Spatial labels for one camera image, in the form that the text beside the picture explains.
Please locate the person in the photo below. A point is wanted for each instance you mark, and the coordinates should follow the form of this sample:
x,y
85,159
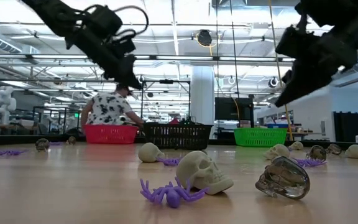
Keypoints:
x,y
174,121
107,109

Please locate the white humanoid robot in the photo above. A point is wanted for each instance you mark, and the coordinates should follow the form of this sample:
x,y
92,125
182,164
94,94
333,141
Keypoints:
x,y
3,102

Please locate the cream plastic skull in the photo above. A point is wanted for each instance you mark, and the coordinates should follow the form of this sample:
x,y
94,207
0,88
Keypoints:
x,y
297,145
278,152
200,174
149,152
355,151

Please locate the long ceiling light bar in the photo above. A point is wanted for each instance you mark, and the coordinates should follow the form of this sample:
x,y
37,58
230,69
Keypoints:
x,y
172,57

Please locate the black flat screen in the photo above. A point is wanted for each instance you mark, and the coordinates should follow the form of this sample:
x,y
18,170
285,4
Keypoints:
x,y
228,109

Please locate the blue plastic bin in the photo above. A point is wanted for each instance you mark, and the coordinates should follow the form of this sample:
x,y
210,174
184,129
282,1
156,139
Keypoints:
x,y
277,126

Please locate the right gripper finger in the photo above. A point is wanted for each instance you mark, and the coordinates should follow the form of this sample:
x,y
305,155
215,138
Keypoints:
x,y
306,81

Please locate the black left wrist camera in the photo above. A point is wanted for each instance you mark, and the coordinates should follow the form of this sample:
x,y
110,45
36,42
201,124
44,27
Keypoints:
x,y
104,20

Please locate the red plastic basket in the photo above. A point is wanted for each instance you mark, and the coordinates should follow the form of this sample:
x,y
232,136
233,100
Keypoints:
x,y
110,133

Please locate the black cabinet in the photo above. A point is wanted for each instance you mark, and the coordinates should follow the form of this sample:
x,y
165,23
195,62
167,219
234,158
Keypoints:
x,y
346,127

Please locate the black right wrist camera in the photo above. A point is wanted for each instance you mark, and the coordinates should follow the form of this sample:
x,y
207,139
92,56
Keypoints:
x,y
294,43

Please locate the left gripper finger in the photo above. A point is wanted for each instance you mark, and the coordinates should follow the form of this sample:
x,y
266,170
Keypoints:
x,y
126,73

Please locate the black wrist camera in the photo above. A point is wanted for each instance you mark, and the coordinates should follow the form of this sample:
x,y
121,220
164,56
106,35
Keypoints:
x,y
294,43
104,20

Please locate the green plastic basket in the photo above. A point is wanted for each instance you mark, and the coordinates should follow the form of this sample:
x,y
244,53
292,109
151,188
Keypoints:
x,y
259,137

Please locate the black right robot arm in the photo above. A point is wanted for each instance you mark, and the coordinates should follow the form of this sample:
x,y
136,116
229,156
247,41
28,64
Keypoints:
x,y
353,18

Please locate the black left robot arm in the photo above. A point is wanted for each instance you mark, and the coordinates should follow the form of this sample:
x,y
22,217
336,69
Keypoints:
x,y
51,12

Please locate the white round pillar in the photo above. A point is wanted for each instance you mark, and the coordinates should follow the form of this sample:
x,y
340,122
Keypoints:
x,y
202,93

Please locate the purple plastic spider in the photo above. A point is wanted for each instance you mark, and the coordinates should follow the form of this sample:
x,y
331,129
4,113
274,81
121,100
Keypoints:
x,y
173,197
9,152
56,143
170,161
309,162

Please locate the wooden desk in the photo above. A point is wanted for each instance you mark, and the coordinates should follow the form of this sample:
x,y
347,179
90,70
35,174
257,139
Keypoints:
x,y
306,133

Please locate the black plastic basket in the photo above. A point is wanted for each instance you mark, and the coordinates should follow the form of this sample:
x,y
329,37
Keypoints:
x,y
179,135

